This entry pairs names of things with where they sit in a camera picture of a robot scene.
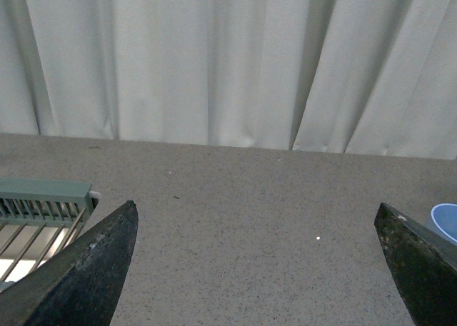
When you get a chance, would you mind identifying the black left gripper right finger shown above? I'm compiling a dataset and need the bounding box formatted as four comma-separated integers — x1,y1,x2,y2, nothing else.
374,203,456,325

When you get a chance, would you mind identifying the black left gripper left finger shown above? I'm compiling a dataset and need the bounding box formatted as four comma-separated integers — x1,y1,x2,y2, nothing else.
1,200,139,325

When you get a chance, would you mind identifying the blue plastic cup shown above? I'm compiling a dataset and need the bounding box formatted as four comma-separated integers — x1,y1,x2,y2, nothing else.
425,203,457,245

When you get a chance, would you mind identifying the green dish rack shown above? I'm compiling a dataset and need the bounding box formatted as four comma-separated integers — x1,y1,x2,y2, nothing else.
1,178,101,291

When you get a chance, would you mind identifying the white curtain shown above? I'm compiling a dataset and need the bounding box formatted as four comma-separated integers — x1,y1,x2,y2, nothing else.
1,0,456,160

